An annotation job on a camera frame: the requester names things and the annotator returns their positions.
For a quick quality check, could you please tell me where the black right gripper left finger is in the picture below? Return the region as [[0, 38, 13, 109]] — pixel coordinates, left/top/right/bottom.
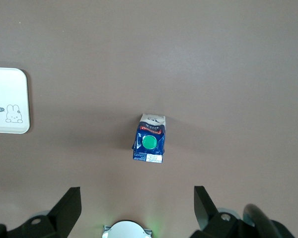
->
[[0, 187, 82, 238]]

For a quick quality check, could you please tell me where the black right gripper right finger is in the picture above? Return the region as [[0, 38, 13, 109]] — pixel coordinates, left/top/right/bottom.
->
[[190, 185, 254, 238]]

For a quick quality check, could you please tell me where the blue white milk carton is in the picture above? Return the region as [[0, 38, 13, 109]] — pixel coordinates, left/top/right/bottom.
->
[[131, 113, 167, 164]]

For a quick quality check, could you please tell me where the white rabbit print tray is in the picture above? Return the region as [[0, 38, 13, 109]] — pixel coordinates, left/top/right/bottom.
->
[[0, 66, 31, 134]]

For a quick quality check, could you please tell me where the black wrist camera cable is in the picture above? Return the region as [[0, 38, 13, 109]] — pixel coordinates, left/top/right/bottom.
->
[[242, 203, 293, 238]]

